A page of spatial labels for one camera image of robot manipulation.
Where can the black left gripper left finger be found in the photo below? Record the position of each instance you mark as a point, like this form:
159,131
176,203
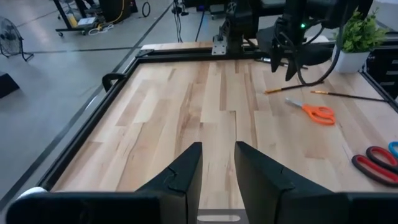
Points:
174,199

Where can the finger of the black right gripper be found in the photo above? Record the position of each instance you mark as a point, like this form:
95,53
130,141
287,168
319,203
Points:
276,59
292,67

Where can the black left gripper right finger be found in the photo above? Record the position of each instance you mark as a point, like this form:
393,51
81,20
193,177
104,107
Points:
273,199

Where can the grey paintbrush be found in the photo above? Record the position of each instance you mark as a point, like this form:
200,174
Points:
265,59

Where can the long black paintbrush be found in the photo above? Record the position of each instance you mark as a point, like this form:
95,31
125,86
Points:
295,87

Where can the black paintbrush with orange tip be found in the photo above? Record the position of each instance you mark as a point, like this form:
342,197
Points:
348,96

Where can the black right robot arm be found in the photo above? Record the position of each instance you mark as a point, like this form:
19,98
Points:
239,25

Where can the orange scissors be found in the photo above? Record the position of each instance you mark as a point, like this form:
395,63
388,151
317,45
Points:
308,109

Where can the green plant in white pot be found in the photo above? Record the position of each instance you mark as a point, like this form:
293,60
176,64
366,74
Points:
349,62

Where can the black drawer cabinet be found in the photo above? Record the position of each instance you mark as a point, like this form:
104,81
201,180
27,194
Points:
384,68

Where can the red and black scissors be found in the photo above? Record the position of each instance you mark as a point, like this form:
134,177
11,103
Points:
367,168

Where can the blue scissors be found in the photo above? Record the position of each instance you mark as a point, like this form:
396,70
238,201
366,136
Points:
393,143

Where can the black equipment cart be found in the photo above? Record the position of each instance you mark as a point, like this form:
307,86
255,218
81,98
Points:
115,7

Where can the white paper stack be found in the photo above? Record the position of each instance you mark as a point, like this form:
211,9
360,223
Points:
87,21

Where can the black floor box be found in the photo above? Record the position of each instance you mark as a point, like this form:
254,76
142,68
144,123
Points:
7,85

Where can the black floor fan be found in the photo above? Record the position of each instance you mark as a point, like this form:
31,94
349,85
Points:
7,35

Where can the silver mounting bracket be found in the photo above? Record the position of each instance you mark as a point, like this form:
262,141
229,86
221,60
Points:
219,46

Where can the black aluminium table frame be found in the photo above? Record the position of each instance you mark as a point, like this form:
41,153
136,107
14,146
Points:
90,124

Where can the black frame clamp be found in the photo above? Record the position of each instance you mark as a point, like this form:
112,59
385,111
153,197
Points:
106,80

